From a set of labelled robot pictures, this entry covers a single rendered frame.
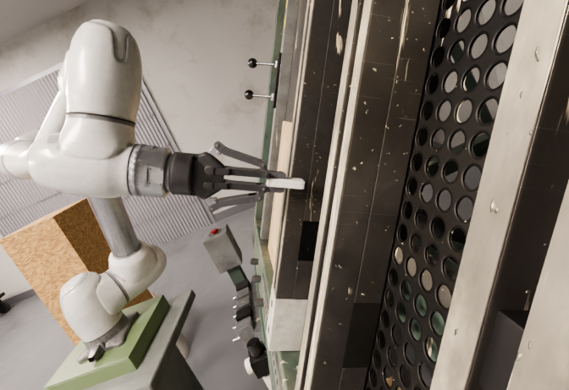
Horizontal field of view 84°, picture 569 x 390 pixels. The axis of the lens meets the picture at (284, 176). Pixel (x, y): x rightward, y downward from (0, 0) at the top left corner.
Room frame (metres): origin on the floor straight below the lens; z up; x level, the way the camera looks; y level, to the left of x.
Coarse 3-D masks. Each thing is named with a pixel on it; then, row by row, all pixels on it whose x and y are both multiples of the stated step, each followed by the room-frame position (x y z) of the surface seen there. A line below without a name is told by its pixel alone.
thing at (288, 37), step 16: (288, 0) 1.23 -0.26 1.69; (288, 16) 1.22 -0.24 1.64; (288, 32) 1.22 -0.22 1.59; (288, 48) 1.22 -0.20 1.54; (288, 64) 1.22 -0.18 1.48; (288, 80) 1.22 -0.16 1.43; (272, 128) 1.25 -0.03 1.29; (272, 144) 1.21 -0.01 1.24; (272, 160) 1.21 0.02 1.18; (272, 192) 1.21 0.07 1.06; (272, 208) 1.21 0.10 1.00
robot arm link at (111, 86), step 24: (96, 24) 0.56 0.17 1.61; (72, 48) 0.55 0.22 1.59; (96, 48) 0.54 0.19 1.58; (120, 48) 0.56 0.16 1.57; (72, 72) 0.54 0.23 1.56; (96, 72) 0.53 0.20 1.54; (120, 72) 0.55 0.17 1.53; (72, 96) 0.53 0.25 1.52; (96, 96) 0.52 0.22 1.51; (120, 96) 0.54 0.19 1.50; (48, 120) 0.70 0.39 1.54; (24, 144) 0.85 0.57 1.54; (24, 168) 0.79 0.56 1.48
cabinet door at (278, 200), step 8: (288, 128) 1.00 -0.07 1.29; (288, 136) 0.98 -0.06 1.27; (280, 144) 1.12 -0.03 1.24; (288, 144) 0.98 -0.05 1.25; (280, 152) 1.10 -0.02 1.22; (288, 152) 0.96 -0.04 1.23; (280, 160) 1.08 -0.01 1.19; (280, 168) 1.07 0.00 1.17; (280, 200) 0.99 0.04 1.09; (280, 208) 0.97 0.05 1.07; (272, 216) 1.11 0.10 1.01; (280, 216) 0.95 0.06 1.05; (272, 224) 1.09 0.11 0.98; (272, 232) 1.07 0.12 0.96; (272, 240) 1.05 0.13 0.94; (272, 248) 1.02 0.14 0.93; (272, 256) 1.00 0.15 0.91; (272, 264) 0.98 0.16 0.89
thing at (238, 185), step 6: (228, 180) 0.57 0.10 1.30; (234, 180) 0.57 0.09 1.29; (204, 186) 0.54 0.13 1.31; (210, 186) 0.54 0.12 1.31; (216, 186) 0.54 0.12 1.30; (222, 186) 0.54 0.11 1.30; (228, 186) 0.54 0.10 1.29; (234, 186) 0.55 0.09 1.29; (240, 186) 0.55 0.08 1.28; (246, 186) 0.55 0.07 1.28; (252, 186) 0.55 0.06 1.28; (258, 186) 0.55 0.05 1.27; (264, 186) 0.55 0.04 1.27
